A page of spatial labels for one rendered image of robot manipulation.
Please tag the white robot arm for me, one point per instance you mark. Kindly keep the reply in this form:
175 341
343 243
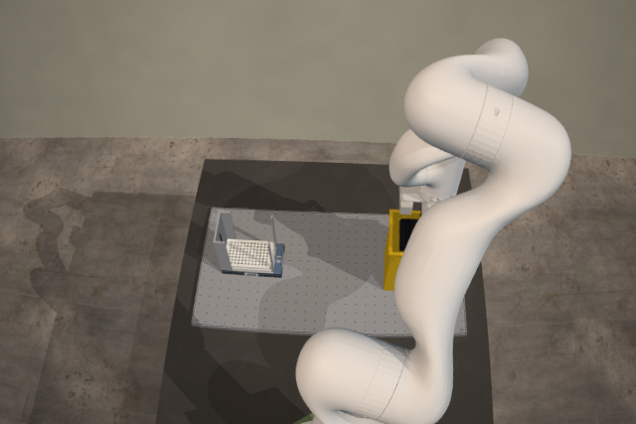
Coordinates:
454 118

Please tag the yellow square bin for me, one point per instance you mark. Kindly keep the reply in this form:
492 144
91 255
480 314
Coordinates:
392 247

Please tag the black well plate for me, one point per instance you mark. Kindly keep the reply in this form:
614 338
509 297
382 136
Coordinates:
406 226

